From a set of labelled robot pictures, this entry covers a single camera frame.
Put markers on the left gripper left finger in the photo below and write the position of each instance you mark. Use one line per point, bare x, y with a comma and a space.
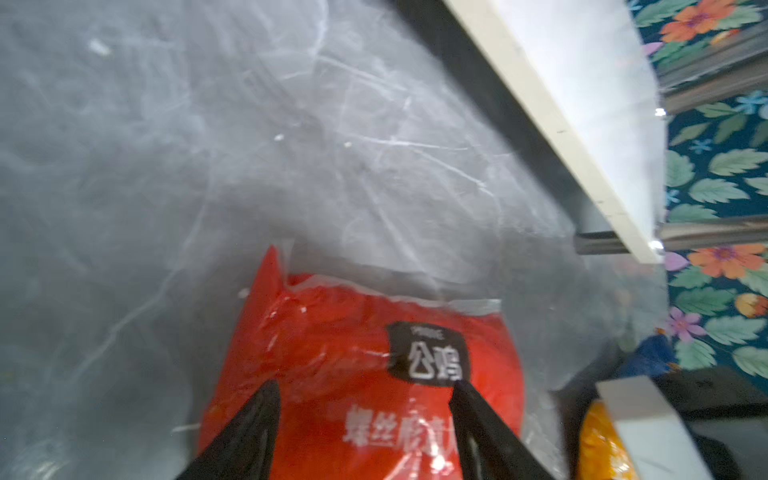
244, 449

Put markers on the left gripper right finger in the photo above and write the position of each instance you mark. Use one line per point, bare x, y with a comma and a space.
487, 447

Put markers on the blue orange pasta bag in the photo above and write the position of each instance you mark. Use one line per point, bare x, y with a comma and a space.
602, 454

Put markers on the small red pasta bag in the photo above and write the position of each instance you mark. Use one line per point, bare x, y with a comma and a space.
365, 379

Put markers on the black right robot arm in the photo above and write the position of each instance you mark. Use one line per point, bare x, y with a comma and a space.
701, 424

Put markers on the white two-tier shelf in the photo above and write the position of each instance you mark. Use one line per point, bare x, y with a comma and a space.
580, 73

